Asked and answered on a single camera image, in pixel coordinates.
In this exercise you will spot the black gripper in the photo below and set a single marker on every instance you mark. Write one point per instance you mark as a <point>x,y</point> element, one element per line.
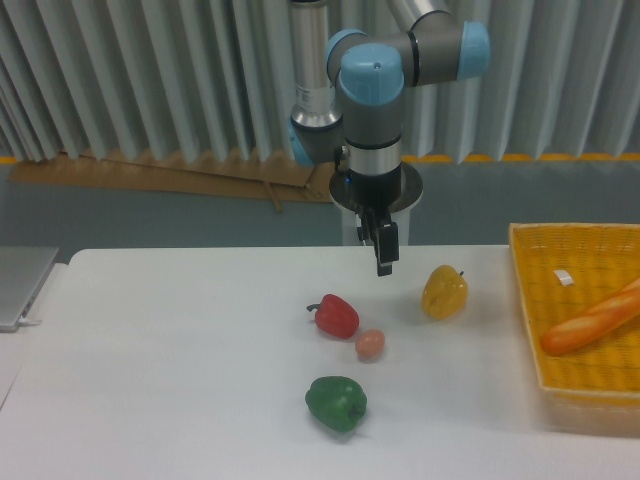
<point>377,192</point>

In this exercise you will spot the red bell pepper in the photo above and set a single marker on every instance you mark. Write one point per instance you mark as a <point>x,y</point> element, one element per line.
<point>335,317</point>

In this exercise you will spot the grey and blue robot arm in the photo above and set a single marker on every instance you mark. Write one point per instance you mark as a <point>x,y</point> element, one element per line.
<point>349,108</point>

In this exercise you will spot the yellow woven basket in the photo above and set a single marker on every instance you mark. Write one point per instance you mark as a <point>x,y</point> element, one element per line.
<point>578,285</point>

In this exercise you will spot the yellow bell pepper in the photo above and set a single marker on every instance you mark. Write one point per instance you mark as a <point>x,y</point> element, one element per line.
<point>445,293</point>

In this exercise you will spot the brown egg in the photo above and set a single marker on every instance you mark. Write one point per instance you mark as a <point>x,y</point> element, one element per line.
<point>370,344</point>

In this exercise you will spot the brown cardboard sheet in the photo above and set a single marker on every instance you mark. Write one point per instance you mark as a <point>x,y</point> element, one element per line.
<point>277,180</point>

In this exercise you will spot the green bell pepper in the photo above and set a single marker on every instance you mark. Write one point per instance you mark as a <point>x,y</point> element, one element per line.
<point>337,402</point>

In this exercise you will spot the white label tag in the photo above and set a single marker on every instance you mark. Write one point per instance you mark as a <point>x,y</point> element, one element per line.
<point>564,277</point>

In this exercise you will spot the orange baguette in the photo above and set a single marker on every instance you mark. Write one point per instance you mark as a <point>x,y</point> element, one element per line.
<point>594,322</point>

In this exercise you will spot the white pleated curtain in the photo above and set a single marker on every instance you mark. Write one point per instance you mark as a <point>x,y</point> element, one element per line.
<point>213,76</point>

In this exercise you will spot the silver laptop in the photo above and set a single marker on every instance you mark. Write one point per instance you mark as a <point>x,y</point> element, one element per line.
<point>24,270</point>

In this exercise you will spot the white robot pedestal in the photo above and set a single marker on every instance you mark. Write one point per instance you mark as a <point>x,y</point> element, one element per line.
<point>400,210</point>

